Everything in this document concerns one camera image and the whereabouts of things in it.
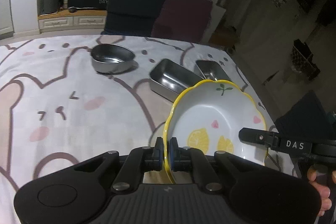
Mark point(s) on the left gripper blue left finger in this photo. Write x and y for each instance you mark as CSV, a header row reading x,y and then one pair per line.
x,y
136,164

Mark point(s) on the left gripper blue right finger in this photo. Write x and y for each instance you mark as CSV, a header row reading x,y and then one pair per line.
x,y
194,162

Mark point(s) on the yellow-rimmed lemon bowl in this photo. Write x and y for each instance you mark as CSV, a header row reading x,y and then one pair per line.
x,y
208,116

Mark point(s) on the rectangular steel container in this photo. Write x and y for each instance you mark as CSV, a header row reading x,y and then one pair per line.
x,y
169,79
210,70

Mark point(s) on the round stainless steel bowl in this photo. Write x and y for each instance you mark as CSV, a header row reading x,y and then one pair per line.
x,y
111,59

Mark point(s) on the person right hand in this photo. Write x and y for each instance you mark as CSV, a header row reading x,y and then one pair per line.
x,y
324,191

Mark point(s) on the cartoon bear tablecloth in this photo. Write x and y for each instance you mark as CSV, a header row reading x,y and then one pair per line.
x,y
57,111

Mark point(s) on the maroon chair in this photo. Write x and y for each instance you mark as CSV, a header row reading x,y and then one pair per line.
x,y
184,20

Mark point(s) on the dark blue chair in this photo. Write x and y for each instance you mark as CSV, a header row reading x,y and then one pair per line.
x,y
131,17

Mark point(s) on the wooden low drawer unit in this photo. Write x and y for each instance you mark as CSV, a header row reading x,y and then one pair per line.
x,y
78,20

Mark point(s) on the small black bowl on unit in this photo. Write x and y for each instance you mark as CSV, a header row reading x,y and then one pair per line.
x,y
72,9

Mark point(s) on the grey trash bin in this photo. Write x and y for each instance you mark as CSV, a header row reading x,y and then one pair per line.
x,y
50,6

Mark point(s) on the white kitchen cabinets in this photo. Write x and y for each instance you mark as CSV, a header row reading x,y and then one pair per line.
x,y
6,23

